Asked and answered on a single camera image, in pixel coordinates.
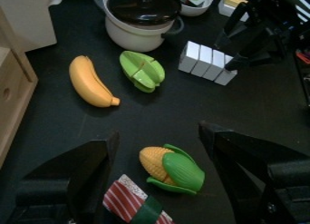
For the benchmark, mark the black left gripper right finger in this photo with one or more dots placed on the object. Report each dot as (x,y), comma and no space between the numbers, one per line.
(250,167)

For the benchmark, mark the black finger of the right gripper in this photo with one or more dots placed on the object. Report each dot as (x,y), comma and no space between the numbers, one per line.
(232,28)
(252,53)

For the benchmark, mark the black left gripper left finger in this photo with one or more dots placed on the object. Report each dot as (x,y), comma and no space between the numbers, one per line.
(61,179)

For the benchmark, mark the white block with yellow top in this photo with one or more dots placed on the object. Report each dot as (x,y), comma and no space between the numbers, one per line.
(226,5)

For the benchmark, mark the white rectangular block slice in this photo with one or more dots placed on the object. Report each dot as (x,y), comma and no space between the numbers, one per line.
(202,61)
(214,64)
(224,76)
(189,56)

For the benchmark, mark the white bowl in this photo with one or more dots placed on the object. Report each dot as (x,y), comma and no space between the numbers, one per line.
(198,10)

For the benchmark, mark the red item beside table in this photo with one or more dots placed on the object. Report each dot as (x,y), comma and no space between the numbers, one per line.
(304,56)

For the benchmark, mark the toy corn with green husk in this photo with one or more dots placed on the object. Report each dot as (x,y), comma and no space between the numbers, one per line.
(182,170)

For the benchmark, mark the red striped toy with green band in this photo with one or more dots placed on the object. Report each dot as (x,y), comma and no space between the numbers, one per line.
(125,200)

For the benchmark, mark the black pot lid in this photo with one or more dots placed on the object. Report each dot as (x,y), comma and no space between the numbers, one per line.
(141,10)

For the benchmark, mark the white toy cooking pot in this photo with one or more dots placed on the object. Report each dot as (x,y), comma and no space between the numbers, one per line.
(133,37)

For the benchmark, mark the green toy leafy vegetable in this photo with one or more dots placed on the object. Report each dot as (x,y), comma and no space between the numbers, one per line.
(141,70)

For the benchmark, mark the light wooden toy cabinet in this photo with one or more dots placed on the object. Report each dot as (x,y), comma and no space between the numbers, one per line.
(17,91)

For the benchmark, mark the yellow toy banana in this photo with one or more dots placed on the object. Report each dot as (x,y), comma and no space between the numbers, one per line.
(89,82)

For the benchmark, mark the white box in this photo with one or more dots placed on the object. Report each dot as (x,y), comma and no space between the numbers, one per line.
(25,19)

